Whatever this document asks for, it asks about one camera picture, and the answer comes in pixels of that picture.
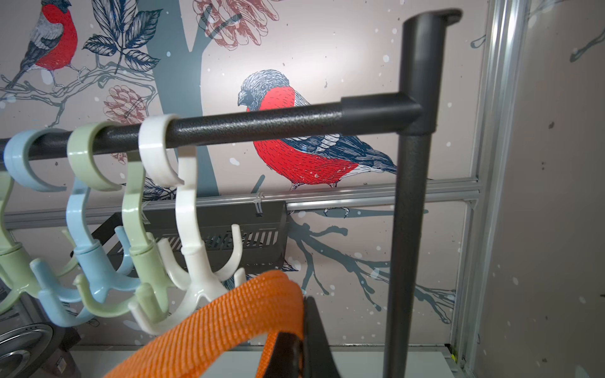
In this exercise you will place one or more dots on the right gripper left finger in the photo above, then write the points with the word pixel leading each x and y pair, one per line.
pixel 286 359

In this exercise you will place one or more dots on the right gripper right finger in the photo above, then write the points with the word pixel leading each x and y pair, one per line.
pixel 317 359

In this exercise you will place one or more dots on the bright orange sling bag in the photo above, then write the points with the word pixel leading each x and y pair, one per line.
pixel 266 305

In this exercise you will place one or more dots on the white hook far right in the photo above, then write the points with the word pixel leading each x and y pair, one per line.
pixel 199 280

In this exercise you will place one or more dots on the light green hook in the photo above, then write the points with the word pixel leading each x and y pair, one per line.
pixel 15 260
pixel 141 246

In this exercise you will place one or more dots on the light green hook middle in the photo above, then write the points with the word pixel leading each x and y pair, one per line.
pixel 15 260

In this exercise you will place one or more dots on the steel rice cooker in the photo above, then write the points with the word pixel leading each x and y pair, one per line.
pixel 32 346

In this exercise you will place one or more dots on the black clothes rack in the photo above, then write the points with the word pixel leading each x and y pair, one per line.
pixel 411 113

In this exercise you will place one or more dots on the black perforated wall shelf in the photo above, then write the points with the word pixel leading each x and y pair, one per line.
pixel 263 228

